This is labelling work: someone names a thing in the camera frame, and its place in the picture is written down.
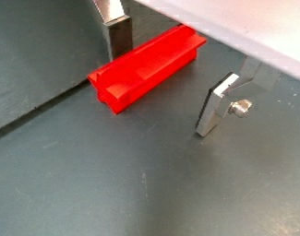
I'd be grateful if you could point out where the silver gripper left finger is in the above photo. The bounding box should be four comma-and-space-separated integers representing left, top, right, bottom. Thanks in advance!
91, 0, 133, 60

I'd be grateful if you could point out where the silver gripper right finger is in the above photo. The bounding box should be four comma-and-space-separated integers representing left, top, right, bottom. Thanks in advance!
195, 56, 281, 136

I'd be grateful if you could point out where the red star-shaped peg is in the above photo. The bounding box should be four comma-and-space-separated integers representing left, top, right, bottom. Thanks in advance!
87, 25, 206, 114

